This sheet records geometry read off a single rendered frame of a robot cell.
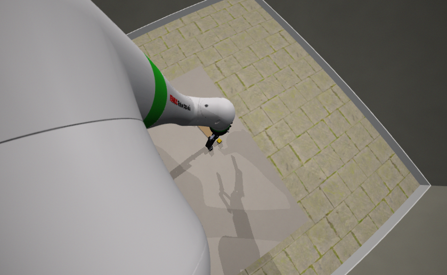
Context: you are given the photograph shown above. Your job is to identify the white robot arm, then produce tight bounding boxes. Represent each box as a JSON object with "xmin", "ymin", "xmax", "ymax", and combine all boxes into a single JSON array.
[{"xmin": 0, "ymin": 0, "xmax": 235, "ymax": 275}]

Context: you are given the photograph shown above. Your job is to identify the tan square mat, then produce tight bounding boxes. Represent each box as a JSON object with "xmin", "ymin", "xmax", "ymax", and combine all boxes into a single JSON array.
[{"xmin": 198, "ymin": 126, "xmax": 213, "ymax": 137}]

